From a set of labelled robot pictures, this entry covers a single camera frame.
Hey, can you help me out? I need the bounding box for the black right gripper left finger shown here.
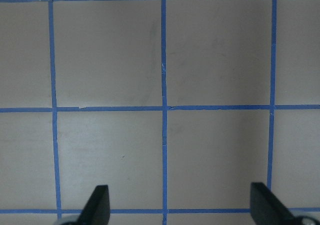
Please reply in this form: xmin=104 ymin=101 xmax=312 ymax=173
xmin=57 ymin=185 xmax=111 ymax=225

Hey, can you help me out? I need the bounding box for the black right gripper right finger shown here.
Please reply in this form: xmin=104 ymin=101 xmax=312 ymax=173
xmin=250 ymin=182 xmax=320 ymax=225

